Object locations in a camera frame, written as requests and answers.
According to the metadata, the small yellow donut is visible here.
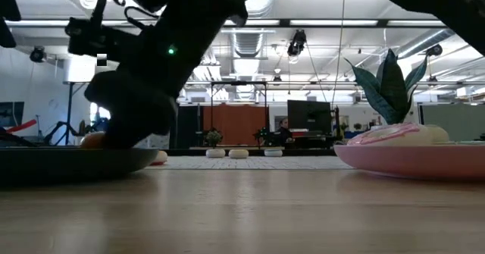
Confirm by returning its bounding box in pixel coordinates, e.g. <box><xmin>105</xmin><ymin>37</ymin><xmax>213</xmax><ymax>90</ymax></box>
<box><xmin>151</xmin><ymin>150</ymin><xmax>169</xmax><ymax>167</ymax></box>

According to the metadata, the large pink iced donut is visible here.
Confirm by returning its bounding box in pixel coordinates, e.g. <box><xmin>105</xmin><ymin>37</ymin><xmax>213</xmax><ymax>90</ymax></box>
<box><xmin>346</xmin><ymin>123</ymin><xmax>433</xmax><ymax>146</ymax></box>

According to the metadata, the black round plate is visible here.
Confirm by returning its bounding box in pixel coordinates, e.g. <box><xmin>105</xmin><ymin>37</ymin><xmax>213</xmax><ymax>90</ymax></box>
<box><xmin>0</xmin><ymin>146</ymin><xmax>159</xmax><ymax>187</ymax></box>

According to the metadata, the small background plant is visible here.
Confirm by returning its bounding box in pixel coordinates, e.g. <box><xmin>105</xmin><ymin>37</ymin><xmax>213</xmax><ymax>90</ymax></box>
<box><xmin>252</xmin><ymin>127</ymin><xmax>272</xmax><ymax>145</ymax></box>
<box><xmin>205</xmin><ymin>129</ymin><xmax>224</xmax><ymax>148</ymax></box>

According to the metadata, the orange partition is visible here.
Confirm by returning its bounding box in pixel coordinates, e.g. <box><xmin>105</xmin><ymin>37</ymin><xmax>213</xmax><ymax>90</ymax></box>
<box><xmin>202</xmin><ymin>104</ymin><xmax>270</xmax><ymax>146</ymax></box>

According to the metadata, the red background object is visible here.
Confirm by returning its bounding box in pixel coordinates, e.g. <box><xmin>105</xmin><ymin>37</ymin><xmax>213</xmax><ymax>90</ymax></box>
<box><xmin>5</xmin><ymin>119</ymin><xmax>38</xmax><ymax>133</ymax></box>

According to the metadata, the white woven placemat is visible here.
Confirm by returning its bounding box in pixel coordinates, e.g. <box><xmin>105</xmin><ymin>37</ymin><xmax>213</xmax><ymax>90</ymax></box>
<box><xmin>145</xmin><ymin>155</ymin><xmax>353</xmax><ymax>171</ymax></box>

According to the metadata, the person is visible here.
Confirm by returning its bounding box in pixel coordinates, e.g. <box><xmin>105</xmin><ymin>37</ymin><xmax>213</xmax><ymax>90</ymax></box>
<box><xmin>275</xmin><ymin>118</ymin><xmax>296</xmax><ymax>146</ymax></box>

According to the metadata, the black monitor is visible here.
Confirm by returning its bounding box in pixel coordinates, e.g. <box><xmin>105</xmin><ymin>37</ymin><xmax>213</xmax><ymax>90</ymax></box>
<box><xmin>286</xmin><ymin>99</ymin><xmax>333</xmax><ymax>133</ymax></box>

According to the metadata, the long ceiling light bar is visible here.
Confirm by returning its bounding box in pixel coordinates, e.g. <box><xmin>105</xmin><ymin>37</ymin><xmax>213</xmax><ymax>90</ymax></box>
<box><xmin>5</xmin><ymin>17</ymin><xmax>446</xmax><ymax>30</ymax></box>

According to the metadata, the snake plant in white pot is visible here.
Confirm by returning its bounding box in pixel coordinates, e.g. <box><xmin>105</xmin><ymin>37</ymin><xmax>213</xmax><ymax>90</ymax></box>
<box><xmin>344</xmin><ymin>48</ymin><xmax>429</xmax><ymax>128</ymax></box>

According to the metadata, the pink round plate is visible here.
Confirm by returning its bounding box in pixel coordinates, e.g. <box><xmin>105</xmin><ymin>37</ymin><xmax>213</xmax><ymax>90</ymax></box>
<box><xmin>333</xmin><ymin>143</ymin><xmax>485</xmax><ymax>182</ymax></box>

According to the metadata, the grey partition panel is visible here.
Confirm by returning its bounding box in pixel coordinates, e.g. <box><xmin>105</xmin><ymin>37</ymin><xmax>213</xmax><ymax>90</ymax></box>
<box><xmin>418</xmin><ymin>102</ymin><xmax>485</xmax><ymax>143</ymax></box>

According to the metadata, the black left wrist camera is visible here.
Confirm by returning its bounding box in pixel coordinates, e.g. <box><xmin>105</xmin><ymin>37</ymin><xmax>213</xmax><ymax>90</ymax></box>
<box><xmin>64</xmin><ymin>17</ymin><xmax>128</xmax><ymax>60</ymax></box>

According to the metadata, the black gantry frame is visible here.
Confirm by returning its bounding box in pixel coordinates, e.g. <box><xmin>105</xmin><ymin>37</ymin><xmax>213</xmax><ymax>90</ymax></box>
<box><xmin>210</xmin><ymin>80</ymin><xmax>268</xmax><ymax>147</ymax></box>

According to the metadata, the black aluminium table frame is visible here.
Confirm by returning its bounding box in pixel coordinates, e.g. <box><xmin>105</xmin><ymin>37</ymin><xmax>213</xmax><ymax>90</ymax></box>
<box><xmin>166</xmin><ymin>149</ymin><xmax>336</xmax><ymax>157</ymax></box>

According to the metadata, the dark wall picture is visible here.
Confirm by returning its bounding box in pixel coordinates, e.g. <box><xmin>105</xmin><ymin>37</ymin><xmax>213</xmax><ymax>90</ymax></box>
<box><xmin>0</xmin><ymin>101</ymin><xmax>26</xmax><ymax>128</ymax></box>

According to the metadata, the silver ceiling duct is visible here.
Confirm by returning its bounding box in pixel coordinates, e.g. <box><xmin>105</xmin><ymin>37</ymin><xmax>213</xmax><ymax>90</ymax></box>
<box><xmin>227</xmin><ymin>0</ymin><xmax>277</xmax><ymax>58</ymax></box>

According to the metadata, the thin hanging cable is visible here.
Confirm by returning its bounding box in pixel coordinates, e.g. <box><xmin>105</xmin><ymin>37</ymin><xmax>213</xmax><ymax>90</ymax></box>
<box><xmin>331</xmin><ymin>0</ymin><xmax>348</xmax><ymax>109</ymax></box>

